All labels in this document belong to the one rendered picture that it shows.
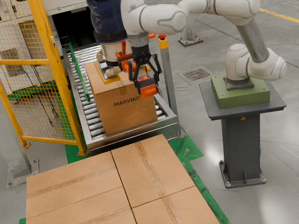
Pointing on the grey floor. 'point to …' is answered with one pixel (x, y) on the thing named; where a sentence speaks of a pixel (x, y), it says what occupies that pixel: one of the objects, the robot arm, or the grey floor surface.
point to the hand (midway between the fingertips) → (147, 86)
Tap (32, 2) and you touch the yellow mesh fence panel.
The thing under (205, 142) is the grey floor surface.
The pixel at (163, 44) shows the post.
